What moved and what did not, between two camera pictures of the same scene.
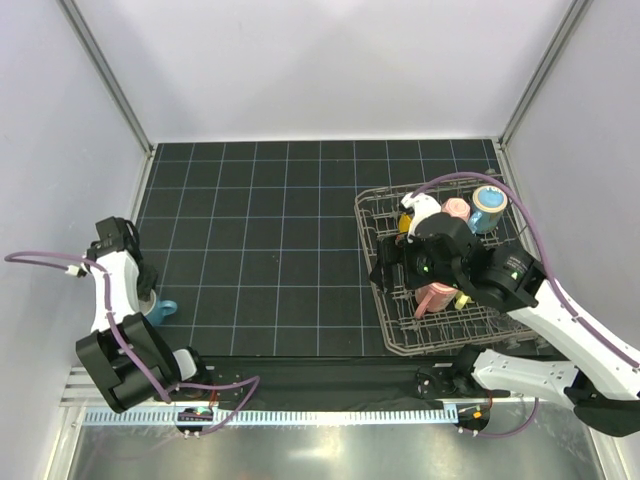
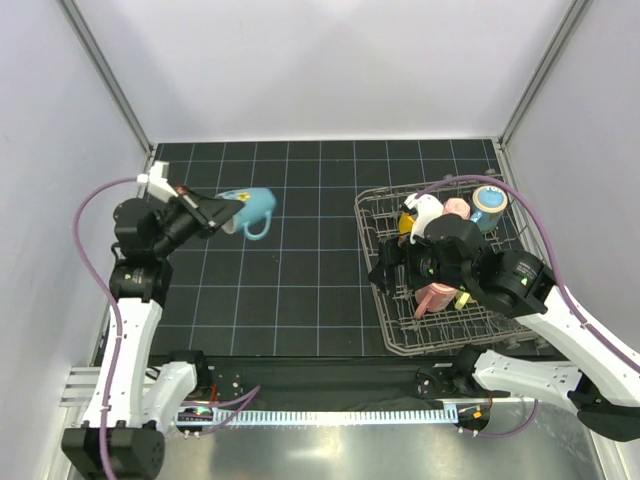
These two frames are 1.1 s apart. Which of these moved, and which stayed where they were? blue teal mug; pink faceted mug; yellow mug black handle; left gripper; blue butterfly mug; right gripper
Moved: left gripper; blue teal mug
Stayed: blue butterfly mug; right gripper; pink faceted mug; yellow mug black handle
